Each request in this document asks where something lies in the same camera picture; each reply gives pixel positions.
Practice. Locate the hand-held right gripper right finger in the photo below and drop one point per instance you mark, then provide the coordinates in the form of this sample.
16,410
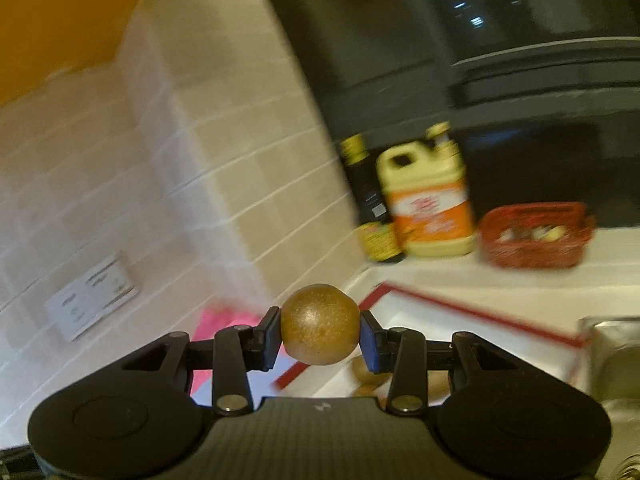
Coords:
371,342

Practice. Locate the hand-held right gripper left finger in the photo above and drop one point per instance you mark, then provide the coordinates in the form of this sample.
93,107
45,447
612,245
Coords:
270,335

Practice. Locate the brown kiwi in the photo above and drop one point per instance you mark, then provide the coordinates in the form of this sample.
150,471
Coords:
361,369

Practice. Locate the round brown speckled fruit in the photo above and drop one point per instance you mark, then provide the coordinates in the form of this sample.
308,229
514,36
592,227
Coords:
320,325

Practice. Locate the red box white inside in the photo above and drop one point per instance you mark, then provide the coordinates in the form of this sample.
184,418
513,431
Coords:
450,320

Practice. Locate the blue quilted mat pink ruffle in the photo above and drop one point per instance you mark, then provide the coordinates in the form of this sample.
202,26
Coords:
220,317

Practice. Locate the small dark bottle yellow label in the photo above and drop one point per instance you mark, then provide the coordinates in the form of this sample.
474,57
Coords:
380,242

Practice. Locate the yellow plastic jug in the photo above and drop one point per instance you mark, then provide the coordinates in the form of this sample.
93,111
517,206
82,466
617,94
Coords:
430,210

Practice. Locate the tall dark bottle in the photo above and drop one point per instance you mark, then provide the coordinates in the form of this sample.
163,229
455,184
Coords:
362,185

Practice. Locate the red plastic basket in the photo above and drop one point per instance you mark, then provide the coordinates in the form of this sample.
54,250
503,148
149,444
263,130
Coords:
530,252

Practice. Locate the pale round produce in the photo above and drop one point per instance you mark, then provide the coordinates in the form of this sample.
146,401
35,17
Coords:
537,233

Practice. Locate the metal sink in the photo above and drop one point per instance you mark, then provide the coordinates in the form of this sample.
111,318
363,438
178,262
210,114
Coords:
615,355

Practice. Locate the dark window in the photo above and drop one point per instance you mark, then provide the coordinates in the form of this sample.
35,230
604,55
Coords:
400,35

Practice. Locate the white beige wall socket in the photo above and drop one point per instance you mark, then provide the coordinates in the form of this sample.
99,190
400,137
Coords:
112,282

